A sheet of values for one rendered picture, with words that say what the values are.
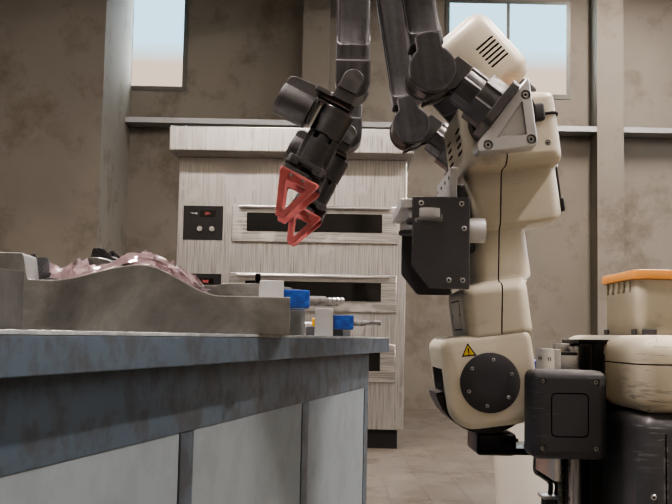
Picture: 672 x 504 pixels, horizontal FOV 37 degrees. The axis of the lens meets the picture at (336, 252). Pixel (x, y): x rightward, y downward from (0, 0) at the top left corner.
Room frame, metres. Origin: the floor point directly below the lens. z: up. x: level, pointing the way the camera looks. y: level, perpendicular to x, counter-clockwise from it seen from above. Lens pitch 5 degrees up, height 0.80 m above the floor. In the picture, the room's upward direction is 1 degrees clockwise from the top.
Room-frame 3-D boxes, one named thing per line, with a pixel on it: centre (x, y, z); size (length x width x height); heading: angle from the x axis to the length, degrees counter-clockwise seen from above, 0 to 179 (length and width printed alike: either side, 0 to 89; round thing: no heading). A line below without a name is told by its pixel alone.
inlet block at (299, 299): (1.53, 0.05, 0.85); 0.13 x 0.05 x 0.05; 95
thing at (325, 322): (1.97, -0.03, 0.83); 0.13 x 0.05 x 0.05; 91
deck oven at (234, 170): (7.67, 0.32, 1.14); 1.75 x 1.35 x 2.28; 89
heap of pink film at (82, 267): (1.56, 0.32, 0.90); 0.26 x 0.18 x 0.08; 95
